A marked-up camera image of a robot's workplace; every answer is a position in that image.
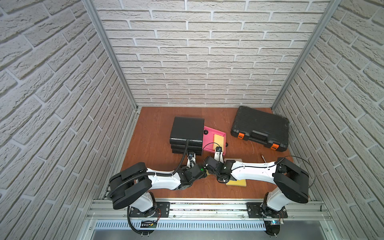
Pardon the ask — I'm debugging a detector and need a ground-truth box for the yellow sponge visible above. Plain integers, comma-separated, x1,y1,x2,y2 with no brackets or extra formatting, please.
212,134,226,152
226,180,247,187

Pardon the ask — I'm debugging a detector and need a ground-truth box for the pink top drawer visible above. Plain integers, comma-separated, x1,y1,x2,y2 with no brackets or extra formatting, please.
203,126,227,155

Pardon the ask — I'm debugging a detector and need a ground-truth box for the black drawer cabinet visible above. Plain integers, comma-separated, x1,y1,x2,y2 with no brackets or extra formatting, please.
170,117,205,156

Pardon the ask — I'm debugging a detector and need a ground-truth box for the beige sponge pad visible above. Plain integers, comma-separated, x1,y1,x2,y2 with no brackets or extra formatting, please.
224,158,243,163

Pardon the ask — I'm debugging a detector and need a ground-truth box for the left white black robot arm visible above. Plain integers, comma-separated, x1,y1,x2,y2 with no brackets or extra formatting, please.
106,162,207,217

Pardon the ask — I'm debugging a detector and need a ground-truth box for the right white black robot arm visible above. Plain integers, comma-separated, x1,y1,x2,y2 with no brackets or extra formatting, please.
204,157,309,218

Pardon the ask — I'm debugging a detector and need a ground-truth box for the black plastic tool case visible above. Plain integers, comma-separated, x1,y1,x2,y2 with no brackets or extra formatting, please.
231,106,289,152

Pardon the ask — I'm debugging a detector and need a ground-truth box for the white ventilation grille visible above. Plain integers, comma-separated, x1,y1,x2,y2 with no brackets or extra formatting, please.
95,220,266,231

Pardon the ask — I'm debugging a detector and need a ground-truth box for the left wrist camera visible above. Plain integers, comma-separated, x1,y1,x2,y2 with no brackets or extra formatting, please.
187,152,196,168

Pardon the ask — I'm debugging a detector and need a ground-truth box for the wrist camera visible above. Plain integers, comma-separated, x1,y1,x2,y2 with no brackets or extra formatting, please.
214,146,224,164
187,152,196,168

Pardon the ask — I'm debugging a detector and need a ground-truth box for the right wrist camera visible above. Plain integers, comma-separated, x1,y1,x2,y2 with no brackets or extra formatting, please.
214,146,224,164

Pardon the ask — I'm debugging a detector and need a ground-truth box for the left black corrugated cable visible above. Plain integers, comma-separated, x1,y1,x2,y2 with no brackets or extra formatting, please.
107,139,191,196

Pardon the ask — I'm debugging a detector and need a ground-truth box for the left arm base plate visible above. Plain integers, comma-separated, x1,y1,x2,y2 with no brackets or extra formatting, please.
129,202,171,218

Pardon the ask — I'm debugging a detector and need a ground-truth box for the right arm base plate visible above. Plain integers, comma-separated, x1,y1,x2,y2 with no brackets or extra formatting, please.
246,202,288,219

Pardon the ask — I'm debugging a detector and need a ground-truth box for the right thin black cable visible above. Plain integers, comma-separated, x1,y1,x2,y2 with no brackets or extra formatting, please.
202,141,317,190

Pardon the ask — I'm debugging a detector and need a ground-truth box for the left aluminium corner post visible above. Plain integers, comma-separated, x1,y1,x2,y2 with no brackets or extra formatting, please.
83,0,139,111

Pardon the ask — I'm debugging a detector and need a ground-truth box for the aluminium corner post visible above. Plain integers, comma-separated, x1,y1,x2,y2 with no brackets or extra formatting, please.
271,0,341,111
83,0,139,111

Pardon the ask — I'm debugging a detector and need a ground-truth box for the right aluminium corner post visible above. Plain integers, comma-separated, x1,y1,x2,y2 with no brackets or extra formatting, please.
271,0,341,111

